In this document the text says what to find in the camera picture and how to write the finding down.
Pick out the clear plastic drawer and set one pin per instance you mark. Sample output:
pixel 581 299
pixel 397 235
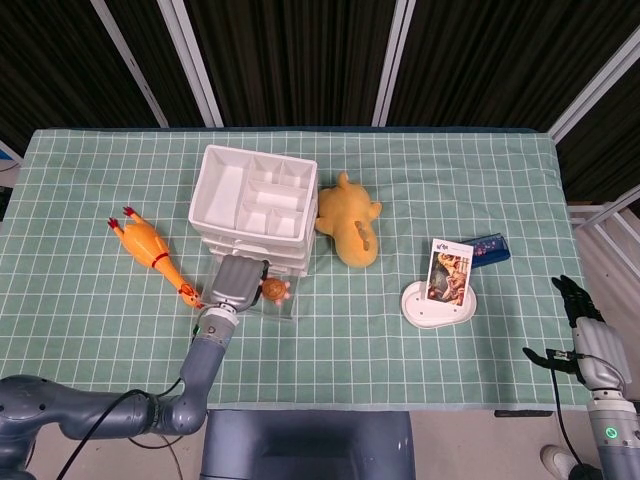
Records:
pixel 280 312

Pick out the printed photo card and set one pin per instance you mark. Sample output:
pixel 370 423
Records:
pixel 450 272

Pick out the yellow plush animal toy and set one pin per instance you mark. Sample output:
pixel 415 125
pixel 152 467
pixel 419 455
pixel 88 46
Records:
pixel 350 220

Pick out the white plastic drawer organizer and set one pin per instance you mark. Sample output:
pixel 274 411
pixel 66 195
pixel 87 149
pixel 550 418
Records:
pixel 220 190

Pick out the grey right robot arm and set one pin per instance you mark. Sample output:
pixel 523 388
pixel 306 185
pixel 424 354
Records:
pixel 615 440

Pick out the green checked tablecloth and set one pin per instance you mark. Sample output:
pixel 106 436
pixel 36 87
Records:
pixel 350 350

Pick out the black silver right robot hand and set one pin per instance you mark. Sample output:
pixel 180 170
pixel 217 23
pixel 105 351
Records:
pixel 600 350

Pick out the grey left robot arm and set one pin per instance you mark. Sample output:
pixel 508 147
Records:
pixel 200 365

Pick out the white oval card stand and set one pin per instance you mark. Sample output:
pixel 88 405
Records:
pixel 430 315

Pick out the blue rectangular box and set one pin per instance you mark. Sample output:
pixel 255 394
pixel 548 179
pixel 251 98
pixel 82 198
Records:
pixel 492 250

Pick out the blue white sign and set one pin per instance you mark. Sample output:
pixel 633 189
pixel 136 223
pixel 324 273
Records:
pixel 7 157

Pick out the yellow rubber chicken toy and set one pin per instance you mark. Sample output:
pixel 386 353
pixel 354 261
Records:
pixel 145 242

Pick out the black pleated curtain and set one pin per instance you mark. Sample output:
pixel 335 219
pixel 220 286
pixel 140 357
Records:
pixel 310 50

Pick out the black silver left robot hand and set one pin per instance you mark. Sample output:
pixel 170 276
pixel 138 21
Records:
pixel 235 282

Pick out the white aluminium frame post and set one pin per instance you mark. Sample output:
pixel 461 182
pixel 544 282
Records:
pixel 392 65
pixel 192 65
pixel 130 65
pixel 595 95

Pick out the small brown turtle toy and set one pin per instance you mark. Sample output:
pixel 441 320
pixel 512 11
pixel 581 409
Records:
pixel 275 290

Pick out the blue-grey robot torso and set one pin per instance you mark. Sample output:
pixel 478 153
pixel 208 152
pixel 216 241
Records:
pixel 305 445

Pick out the white metal frame rack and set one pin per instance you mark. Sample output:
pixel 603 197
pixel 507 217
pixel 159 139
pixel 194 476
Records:
pixel 607 215

